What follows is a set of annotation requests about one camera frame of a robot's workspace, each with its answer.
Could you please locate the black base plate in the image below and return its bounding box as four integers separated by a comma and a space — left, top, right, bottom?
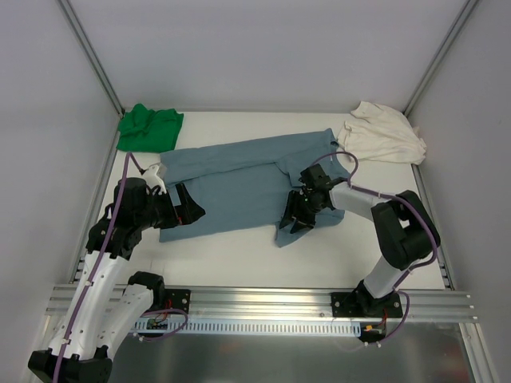
330, 291, 403, 318
163, 288, 192, 313

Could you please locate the white slotted cable duct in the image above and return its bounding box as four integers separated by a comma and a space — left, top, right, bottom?
130, 317, 361, 338

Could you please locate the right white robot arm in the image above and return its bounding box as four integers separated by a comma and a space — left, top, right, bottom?
279, 164, 441, 318

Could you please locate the blue-grey t-shirt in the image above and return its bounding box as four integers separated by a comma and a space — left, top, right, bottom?
159, 128, 348, 243

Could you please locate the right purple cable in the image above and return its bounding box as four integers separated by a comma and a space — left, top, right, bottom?
309, 151, 440, 354

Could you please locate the left aluminium frame post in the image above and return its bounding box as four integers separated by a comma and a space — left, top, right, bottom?
56, 0, 125, 116

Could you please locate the aluminium frame post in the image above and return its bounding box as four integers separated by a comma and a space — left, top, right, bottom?
402, 0, 481, 117
56, 0, 125, 116

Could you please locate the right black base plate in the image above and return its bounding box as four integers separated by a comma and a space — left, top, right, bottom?
330, 291, 403, 318

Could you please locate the aluminium mounting rail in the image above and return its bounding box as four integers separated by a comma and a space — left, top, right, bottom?
46, 281, 478, 320

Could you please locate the cream white t-shirt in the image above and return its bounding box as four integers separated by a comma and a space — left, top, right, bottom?
337, 101, 426, 165

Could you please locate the right aluminium frame post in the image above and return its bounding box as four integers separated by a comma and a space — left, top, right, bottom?
402, 0, 481, 117

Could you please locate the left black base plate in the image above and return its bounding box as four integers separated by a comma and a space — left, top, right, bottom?
163, 288, 192, 313

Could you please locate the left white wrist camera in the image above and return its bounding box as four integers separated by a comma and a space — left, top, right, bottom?
141, 163, 168, 195

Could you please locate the green folded t-shirt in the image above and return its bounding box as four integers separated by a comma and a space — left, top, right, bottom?
117, 104, 184, 154

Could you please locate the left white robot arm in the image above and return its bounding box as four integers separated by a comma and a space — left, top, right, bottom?
28, 176, 205, 382

